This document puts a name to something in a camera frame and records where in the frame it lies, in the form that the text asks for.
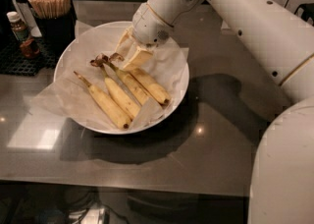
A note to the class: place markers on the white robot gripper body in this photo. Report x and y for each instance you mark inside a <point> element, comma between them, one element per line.
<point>148,27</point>

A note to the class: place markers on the yellow banana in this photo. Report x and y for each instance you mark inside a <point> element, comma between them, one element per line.
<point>151,85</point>
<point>127,104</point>
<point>136,89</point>
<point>115,113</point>

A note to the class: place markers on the black rubber grid mat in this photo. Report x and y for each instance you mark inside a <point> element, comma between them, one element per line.
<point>13,62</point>

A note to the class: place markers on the black rack of packets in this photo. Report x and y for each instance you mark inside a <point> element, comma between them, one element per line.
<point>306,13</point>

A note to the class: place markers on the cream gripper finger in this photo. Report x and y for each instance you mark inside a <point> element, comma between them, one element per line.
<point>126,43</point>
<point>137,57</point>

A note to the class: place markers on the black cup of wooden stirrers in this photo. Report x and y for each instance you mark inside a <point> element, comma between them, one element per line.
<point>56,20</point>

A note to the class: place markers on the white bowl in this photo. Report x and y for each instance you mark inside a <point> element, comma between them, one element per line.
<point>176,80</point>

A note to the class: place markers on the small brown round jar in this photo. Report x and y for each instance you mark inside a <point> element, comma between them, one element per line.
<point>30,48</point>

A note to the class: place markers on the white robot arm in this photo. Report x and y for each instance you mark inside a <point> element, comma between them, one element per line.
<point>282,184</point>

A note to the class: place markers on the small brown sauce bottle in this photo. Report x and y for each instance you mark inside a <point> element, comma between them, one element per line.
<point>18,26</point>

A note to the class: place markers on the white parchment paper liner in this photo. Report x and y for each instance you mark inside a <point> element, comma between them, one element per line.
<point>65,100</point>

